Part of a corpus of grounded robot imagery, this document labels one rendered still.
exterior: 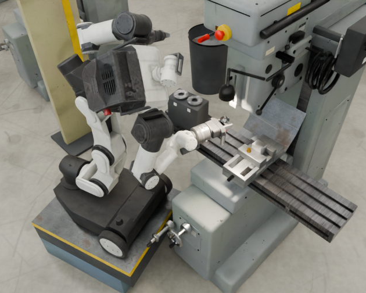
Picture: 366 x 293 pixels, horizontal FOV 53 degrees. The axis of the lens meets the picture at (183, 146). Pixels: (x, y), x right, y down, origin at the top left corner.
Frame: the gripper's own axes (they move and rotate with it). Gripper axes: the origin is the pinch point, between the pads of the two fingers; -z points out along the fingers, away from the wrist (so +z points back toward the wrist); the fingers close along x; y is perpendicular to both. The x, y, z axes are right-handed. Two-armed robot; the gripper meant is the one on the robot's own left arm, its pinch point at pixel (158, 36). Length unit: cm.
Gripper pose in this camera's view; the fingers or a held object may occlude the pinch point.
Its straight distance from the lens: 210.6
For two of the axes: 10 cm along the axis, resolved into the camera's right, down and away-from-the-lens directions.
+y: -1.5, -9.7, -1.7
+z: -4.2, 2.2, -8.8
